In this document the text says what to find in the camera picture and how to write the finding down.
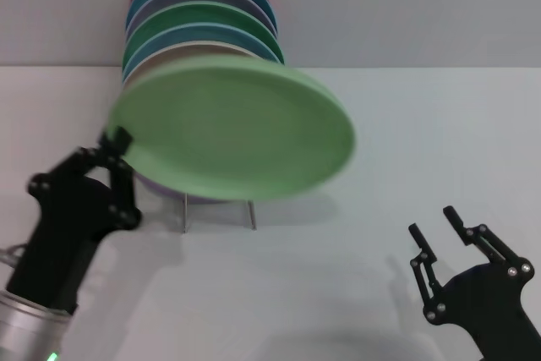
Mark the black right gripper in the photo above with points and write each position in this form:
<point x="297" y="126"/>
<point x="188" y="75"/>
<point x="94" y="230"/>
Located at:
<point x="494" y="310"/>

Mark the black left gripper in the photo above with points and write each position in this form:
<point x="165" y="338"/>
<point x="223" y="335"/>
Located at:
<point x="63" y="230"/>

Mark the light green plate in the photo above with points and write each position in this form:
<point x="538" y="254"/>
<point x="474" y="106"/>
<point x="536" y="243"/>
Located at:
<point x="232" y="128"/>

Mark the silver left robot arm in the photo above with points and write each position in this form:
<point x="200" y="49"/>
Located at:
<point x="25" y="327"/>

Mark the lavender purple plate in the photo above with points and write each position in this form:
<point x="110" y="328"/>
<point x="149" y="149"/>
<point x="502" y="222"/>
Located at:
<point x="169" y="188"/>

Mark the beige plate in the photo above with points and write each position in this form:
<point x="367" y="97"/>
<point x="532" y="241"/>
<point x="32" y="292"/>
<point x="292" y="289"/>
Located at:
<point x="186" y="51"/>

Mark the light blue plate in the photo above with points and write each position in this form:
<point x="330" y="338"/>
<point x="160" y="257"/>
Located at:
<point x="198" y="34"/>

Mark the dark green plate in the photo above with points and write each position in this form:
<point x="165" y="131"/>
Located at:
<point x="203" y="14"/>

